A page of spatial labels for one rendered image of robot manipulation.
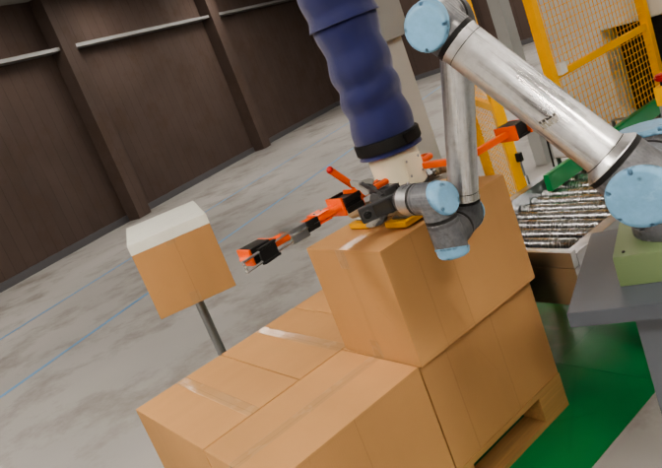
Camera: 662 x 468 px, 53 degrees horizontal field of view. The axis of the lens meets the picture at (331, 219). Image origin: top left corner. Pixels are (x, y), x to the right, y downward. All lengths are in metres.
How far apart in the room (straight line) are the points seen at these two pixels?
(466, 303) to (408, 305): 0.25
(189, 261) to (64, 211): 8.39
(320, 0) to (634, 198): 1.09
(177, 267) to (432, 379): 1.60
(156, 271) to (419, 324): 1.63
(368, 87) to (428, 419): 1.06
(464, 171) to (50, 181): 10.16
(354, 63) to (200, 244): 1.54
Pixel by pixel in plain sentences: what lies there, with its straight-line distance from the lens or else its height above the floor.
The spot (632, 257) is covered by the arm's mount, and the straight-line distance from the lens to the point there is 1.78.
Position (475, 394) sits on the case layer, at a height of 0.32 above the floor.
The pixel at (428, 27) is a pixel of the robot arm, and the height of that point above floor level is 1.50.
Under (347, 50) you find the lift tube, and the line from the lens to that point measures 2.13.
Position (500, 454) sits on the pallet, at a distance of 2.58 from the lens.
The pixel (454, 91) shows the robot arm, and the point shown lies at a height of 1.32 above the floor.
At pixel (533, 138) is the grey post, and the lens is 5.98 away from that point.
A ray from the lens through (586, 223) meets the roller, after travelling 2.88.
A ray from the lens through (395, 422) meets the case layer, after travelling 2.12.
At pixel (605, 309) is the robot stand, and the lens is 1.73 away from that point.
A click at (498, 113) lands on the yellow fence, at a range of 3.39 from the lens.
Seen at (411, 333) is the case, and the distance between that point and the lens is 2.08.
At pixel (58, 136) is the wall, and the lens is 11.97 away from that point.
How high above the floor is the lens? 1.54
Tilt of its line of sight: 13 degrees down
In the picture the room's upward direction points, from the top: 21 degrees counter-clockwise
